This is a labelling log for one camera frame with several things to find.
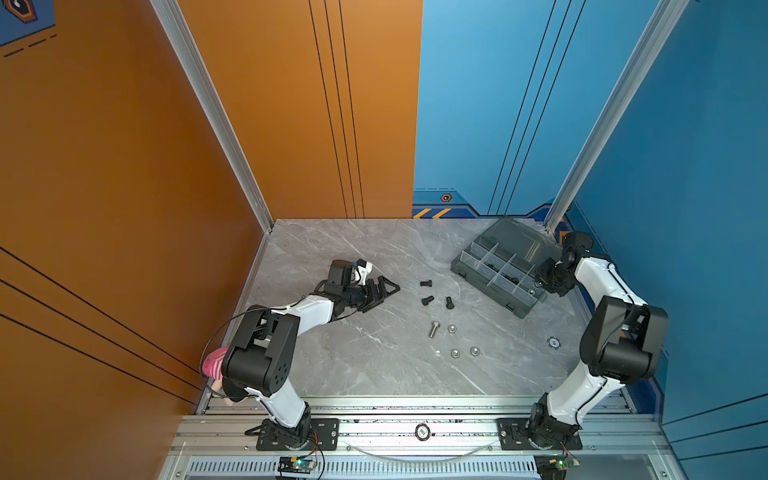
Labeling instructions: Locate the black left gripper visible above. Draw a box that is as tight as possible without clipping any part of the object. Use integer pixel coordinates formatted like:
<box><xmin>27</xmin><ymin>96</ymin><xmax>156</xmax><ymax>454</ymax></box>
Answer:
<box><xmin>342</xmin><ymin>277</ymin><xmax>399</xmax><ymax>313</ymax></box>

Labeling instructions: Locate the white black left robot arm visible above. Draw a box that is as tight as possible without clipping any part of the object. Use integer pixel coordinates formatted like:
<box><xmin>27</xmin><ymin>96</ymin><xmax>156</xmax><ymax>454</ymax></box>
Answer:
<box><xmin>221</xmin><ymin>276</ymin><xmax>400</xmax><ymax>449</ymax></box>

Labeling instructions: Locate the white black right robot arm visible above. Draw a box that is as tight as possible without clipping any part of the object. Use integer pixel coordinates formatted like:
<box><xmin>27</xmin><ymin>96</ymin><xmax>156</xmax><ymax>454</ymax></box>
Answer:
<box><xmin>526</xmin><ymin>232</ymin><xmax>669</xmax><ymax>449</ymax></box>

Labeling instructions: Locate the clear grey compartment organizer box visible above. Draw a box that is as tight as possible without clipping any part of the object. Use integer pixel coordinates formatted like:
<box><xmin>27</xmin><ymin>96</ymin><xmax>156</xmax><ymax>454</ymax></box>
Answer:
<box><xmin>451</xmin><ymin>217</ymin><xmax>562</xmax><ymax>318</ymax></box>

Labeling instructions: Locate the pink object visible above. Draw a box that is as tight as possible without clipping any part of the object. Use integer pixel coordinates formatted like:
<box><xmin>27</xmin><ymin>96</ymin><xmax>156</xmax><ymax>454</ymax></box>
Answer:
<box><xmin>202</xmin><ymin>347</ymin><xmax>228</xmax><ymax>381</ymax></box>

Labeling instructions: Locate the green circuit board left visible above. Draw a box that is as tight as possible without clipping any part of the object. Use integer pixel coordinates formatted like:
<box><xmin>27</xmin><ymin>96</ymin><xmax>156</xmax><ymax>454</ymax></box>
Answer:
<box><xmin>277</xmin><ymin>457</ymin><xmax>317</xmax><ymax>475</ymax></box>

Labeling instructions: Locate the green circuit board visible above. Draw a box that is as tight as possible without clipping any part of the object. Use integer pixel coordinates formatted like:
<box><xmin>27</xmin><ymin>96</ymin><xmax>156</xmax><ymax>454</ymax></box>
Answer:
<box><xmin>277</xmin><ymin>457</ymin><xmax>317</xmax><ymax>475</ymax></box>
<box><xmin>534</xmin><ymin>456</ymin><xmax>581</xmax><ymax>480</ymax></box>

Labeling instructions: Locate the green circuit board right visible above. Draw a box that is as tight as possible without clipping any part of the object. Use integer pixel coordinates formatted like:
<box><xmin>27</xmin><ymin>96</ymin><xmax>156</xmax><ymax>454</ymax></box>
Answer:
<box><xmin>534</xmin><ymin>456</ymin><xmax>581</xmax><ymax>480</ymax></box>

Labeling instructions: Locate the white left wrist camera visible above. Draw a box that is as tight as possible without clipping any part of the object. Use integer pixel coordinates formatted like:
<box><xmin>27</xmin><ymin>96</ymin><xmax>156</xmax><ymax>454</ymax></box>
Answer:
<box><xmin>351</xmin><ymin>259</ymin><xmax>373</xmax><ymax>286</ymax></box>

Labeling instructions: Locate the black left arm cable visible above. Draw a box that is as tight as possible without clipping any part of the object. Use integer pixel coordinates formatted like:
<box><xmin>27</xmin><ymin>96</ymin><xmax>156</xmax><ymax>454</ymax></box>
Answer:
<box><xmin>197</xmin><ymin>308</ymin><xmax>265</xmax><ymax>400</ymax></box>

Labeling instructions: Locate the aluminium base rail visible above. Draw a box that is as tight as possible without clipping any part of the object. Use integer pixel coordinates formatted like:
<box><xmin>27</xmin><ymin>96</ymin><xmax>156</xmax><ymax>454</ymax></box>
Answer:
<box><xmin>159</xmin><ymin>393</ymin><xmax>684</xmax><ymax>479</ymax></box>

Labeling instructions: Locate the aluminium frame post right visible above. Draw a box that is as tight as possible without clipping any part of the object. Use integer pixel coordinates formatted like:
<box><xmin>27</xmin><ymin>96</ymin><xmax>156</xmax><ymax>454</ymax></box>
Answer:
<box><xmin>543</xmin><ymin>0</ymin><xmax>689</xmax><ymax>235</ymax></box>

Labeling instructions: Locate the aluminium frame post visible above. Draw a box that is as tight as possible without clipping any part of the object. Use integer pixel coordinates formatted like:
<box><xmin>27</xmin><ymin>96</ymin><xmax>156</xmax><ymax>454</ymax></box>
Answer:
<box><xmin>150</xmin><ymin>0</ymin><xmax>274</xmax><ymax>235</ymax></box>
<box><xmin>543</xmin><ymin>0</ymin><xmax>689</xmax><ymax>235</ymax></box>

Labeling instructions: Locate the aluminium frame post left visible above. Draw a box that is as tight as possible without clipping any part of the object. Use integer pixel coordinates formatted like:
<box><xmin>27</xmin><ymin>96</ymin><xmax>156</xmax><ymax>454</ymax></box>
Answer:
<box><xmin>150</xmin><ymin>0</ymin><xmax>274</xmax><ymax>235</ymax></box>

